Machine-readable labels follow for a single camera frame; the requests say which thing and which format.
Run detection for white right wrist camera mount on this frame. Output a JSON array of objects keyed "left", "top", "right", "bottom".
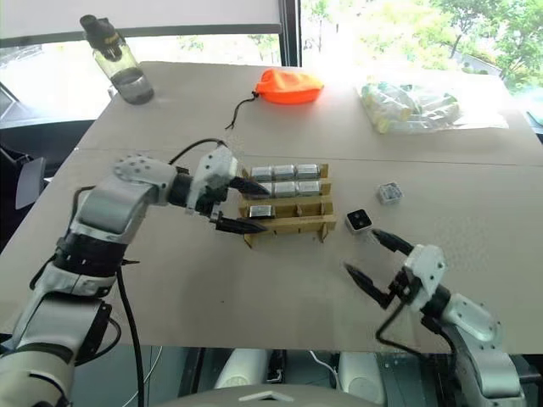
[{"left": 401, "top": 243, "right": 449, "bottom": 314}]

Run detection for thick black hanging cable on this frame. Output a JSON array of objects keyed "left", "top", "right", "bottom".
[{"left": 115, "top": 260, "right": 145, "bottom": 407}]

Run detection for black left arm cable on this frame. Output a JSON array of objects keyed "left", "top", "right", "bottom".
[{"left": 168, "top": 137, "right": 229, "bottom": 166}]

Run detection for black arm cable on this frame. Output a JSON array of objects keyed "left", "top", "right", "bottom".
[
  {"left": 168, "top": 137, "right": 229, "bottom": 166},
  {"left": 376, "top": 303, "right": 426, "bottom": 354}
]

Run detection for wooden slotted tray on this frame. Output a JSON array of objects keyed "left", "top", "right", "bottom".
[{"left": 237, "top": 162, "right": 339, "bottom": 249}]

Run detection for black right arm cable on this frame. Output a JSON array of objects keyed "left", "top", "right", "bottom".
[{"left": 376, "top": 303, "right": 426, "bottom": 354}]

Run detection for black pouch drawstring cord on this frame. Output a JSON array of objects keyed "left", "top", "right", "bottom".
[{"left": 225, "top": 93, "right": 260, "bottom": 130}]

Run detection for clear bottle with black lid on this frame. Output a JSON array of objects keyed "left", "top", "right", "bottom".
[{"left": 79, "top": 14, "right": 155, "bottom": 105}]

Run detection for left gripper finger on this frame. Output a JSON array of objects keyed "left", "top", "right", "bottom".
[
  {"left": 231, "top": 176, "right": 272, "bottom": 198},
  {"left": 215, "top": 215, "right": 269, "bottom": 236}
]

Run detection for black chair with grey panel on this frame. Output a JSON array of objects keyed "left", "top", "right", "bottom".
[{"left": 0, "top": 143, "right": 47, "bottom": 211}]

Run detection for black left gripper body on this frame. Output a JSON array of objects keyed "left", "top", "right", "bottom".
[{"left": 197, "top": 176, "right": 236, "bottom": 226}]

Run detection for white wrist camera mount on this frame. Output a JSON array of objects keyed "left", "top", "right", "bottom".
[
  {"left": 185, "top": 146, "right": 239, "bottom": 215},
  {"left": 401, "top": 243, "right": 449, "bottom": 314}
]

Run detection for white camera with black face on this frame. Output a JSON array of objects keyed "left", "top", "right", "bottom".
[{"left": 344, "top": 209, "right": 375, "bottom": 234}]

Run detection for clear plastic bag of items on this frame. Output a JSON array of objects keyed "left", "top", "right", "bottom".
[{"left": 355, "top": 75, "right": 510, "bottom": 136}]

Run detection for thin white cable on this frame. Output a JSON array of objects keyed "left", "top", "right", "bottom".
[{"left": 311, "top": 350, "right": 340, "bottom": 379}]

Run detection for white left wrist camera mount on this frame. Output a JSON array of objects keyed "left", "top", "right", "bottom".
[{"left": 185, "top": 146, "right": 239, "bottom": 215}]

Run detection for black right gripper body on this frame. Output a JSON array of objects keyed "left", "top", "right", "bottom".
[{"left": 380, "top": 270, "right": 418, "bottom": 309}]

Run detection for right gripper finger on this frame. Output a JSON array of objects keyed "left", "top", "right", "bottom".
[
  {"left": 344, "top": 262, "right": 391, "bottom": 308},
  {"left": 372, "top": 229, "right": 416, "bottom": 257}
]

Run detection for grey rounded robot torso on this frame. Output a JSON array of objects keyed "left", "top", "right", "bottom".
[{"left": 160, "top": 382, "right": 385, "bottom": 407}]

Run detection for orange drawstring pouch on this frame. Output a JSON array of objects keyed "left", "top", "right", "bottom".
[{"left": 252, "top": 68, "right": 326, "bottom": 105}]

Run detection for black window frame post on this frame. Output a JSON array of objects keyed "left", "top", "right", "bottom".
[{"left": 277, "top": 0, "right": 304, "bottom": 68}]

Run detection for white rounded shell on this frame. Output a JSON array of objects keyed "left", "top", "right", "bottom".
[
  {"left": 213, "top": 348, "right": 273, "bottom": 391},
  {"left": 337, "top": 351, "right": 386, "bottom": 404}
]

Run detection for white roller window blind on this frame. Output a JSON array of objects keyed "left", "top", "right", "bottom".
[{"left": 0, "top": 0, "right": 283, "bottom": 49}]

